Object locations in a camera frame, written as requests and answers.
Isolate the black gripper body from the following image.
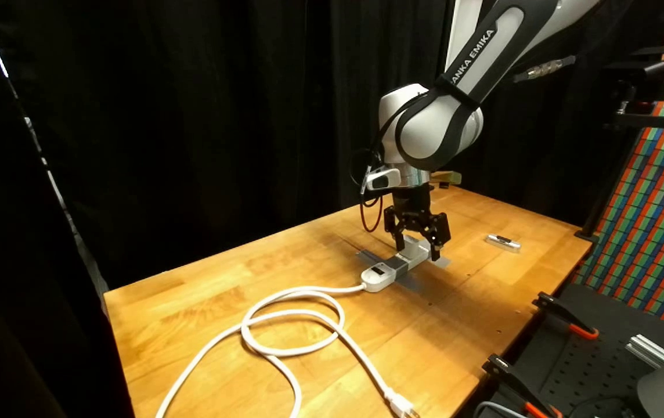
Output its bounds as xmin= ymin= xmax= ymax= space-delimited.
xmin=386 ymin=186 xmax=448 ymax=232

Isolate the white charging block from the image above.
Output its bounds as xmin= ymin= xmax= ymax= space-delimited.
xmin=401 ymin=237 xmax=430 ymax=264

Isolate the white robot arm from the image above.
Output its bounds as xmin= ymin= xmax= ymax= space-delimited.
xmin=379 ymin=0 xmax=599 ymax=261

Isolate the white power strip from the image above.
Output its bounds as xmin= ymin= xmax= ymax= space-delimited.
xmin=360 ymin=251 xmax=426 ymax=293

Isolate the small grey object on table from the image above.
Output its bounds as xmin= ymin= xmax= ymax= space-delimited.
xmin=486 ymin=232 xmax=523 ymax=251

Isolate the orange black clamp upper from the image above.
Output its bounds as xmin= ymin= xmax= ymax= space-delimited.
xmin=535 ymin=293 xmax=599 ymax=341

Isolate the orange black clamp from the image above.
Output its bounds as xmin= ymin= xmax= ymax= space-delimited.
xmin=484 ymin=356 xmax=564 ymax=418
xmin=535 ymin=293 xmax=599 ymax=341

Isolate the orange black clamp lower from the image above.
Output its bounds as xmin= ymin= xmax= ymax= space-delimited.
xmin=484 ymin=356 xmax=564 ymax=418

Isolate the black perforated side table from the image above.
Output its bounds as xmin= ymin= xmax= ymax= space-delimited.
xmin=455 ymin=284 xmax=664 ymax=418

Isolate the black curtain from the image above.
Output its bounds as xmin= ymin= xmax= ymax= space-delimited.
xmin=0 ymin=0 xmax=664 ymax=418

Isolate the black camera cable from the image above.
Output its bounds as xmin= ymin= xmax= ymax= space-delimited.
xmin=352 ymin=115 xmax=398 ymax=237

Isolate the grey duct tape strip far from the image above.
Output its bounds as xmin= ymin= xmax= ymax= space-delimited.
xmin=357 ymin=247 xmax=430 ymax=293

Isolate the white power cord with plug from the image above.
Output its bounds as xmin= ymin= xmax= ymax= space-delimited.
xmin=154 ymin=281 xmax=424 ymax=418

